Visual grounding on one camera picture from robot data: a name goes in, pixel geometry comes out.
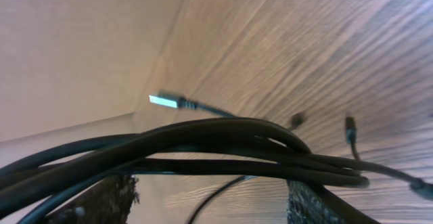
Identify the thin black USB cable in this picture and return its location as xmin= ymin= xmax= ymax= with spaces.
xmin=184 ymin=111 xmax=433 ymax=224

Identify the thick black USB-A cable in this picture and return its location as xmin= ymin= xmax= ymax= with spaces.
xmin=0 ymin=90 xmax=371 ymax=224

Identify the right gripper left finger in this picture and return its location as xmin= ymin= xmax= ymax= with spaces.
xmin=43 ymin=175 xmax=139 ymax=224

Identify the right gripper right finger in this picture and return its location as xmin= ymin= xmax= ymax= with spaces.
xmin=286 ymin=179 xmax=382 ymax=224

